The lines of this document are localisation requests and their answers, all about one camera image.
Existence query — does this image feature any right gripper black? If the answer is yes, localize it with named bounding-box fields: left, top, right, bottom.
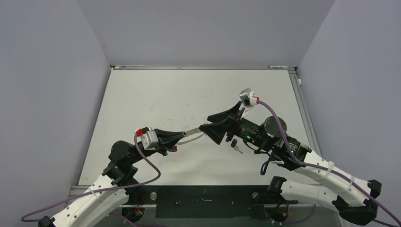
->
left=199, top=101, right=270, bottom=150

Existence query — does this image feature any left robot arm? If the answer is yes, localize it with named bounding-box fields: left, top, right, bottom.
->
left=37, top=127, right=191, bottom=227

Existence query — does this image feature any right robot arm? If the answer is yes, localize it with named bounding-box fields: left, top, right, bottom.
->
left=200, top=104, right=382, bottom=226

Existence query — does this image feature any black-headed key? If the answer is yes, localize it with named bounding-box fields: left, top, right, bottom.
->
left=230, top=139, right=243, bottom=154

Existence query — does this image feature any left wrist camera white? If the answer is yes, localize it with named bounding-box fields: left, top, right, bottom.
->
left=140, top=130, right=159, bottom=150

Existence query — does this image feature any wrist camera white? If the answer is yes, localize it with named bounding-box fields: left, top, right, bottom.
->
left=239, top=88, right=259, bottom=117
left=140, top=130, right=159, bottom=150

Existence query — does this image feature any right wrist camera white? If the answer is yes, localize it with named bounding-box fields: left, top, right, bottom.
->
left=239, top=88, right=259, bottom=117

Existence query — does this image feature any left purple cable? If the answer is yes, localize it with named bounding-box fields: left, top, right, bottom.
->
left=21, top=131, right=162, bottom=227

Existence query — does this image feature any purple cable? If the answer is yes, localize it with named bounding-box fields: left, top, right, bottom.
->
left=255, top=99, right=401, bottom=227
left=21, top=131, right=162, bottom=227

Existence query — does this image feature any black thin cable right arm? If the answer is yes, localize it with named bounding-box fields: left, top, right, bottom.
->
left=243, top=141, right=283, bottom=176

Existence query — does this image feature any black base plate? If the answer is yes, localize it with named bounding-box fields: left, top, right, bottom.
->
left=122, top=185, right=297, bottom=221

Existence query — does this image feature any aluminium frame rail back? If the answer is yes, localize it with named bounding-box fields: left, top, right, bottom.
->
left=110, top=65, right=296, bottom=71

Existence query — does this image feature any aluminium frame rail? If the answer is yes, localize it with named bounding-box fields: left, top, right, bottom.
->
left=110, top=65, right=296, bottom=71
left=288, top=70, right=319, bottom=151

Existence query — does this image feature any aluminium frame rail right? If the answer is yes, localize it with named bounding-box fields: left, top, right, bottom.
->
left=288, top=70, right=319, bottom=151

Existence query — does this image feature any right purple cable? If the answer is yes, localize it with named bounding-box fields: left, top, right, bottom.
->
left=255, top=99, right=401, bottom=227

